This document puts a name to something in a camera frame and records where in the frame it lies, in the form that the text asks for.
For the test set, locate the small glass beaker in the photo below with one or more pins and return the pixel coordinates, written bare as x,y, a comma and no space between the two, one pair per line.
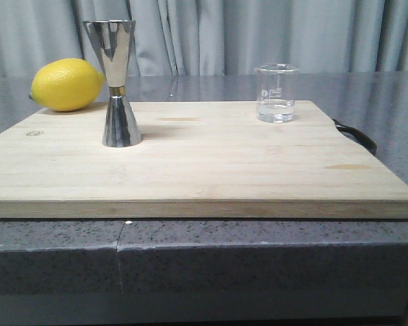
275,99

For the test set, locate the steel double jigger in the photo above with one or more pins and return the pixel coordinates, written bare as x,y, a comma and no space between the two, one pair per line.
111,41

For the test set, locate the wooden cutting board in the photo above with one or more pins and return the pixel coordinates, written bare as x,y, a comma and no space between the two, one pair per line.
197,159

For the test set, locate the grey curtain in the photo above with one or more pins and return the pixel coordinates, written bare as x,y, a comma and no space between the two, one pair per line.
212,37

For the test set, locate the yellow lemon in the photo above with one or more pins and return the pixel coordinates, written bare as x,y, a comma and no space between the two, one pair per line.
66,85

